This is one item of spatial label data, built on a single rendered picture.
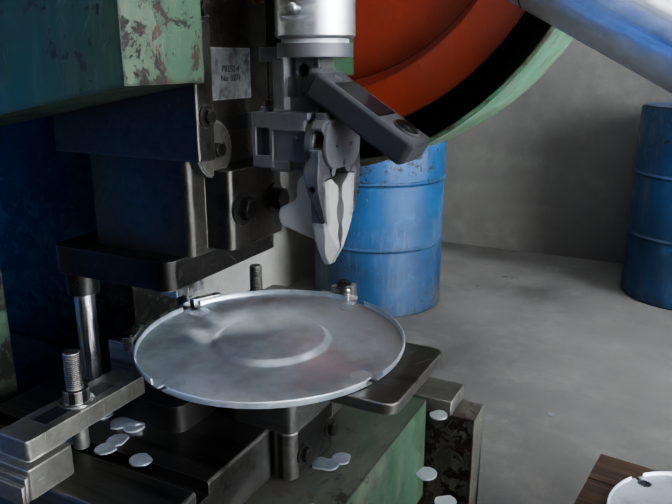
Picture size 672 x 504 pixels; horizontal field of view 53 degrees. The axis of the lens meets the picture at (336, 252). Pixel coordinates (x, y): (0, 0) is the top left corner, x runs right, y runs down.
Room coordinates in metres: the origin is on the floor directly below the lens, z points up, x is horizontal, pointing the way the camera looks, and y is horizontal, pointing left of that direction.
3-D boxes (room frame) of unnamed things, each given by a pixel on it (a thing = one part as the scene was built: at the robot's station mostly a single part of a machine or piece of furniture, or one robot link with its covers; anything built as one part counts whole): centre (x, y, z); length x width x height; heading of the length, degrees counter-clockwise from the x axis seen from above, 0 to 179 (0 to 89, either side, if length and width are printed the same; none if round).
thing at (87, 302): (0.70, 0.28, 0.81); 0.02 x 0.02 x 0.14
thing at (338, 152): (0.67, 0.03, 1.03); 0.09 x 0.08 x 0.12; 63
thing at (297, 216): (0.65, 0.03, 0.93); 0.06 x 0.03 x 0.09; 63
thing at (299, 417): (0.67, 0.03, 0.72); 0.25 x 0.14 x 0.14; 63
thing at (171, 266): (0.75, 0.19, 0.86); 0.20 x 0.16 x 0.05; 153
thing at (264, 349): (0.69, 0.07, 0.79); 0.29 x 0.29 x 0.01
